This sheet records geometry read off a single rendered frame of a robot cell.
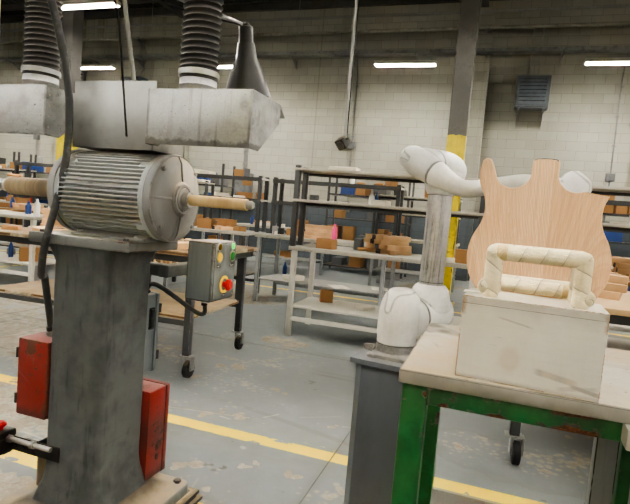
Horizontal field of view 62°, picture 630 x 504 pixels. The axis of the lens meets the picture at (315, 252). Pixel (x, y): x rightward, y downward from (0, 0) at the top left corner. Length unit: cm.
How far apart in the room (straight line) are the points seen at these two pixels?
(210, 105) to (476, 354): 85
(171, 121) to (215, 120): 13
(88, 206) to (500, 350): 115
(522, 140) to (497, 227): 1101
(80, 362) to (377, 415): 108
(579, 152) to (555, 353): 1146
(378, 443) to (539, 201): 113
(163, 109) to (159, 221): 30
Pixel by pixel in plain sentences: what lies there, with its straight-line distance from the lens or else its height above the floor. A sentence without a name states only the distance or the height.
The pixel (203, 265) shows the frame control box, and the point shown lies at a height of 104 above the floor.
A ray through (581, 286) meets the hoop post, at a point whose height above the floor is 115.
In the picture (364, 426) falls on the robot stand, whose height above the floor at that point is 44.
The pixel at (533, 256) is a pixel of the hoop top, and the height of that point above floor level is 119.
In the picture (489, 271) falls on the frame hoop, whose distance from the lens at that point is 113.
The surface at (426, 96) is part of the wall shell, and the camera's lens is 1276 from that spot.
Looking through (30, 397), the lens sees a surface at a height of 61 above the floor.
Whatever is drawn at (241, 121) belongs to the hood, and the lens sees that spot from 132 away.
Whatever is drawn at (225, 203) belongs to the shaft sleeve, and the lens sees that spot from 147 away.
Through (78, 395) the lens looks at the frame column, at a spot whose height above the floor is 65.
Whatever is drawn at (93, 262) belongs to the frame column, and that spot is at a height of 105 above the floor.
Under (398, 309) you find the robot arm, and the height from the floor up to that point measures 90.
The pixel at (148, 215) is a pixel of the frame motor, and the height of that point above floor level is 120.
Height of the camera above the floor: 125
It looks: 4 degrees down
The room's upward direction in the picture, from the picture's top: 5 degrees clockwise
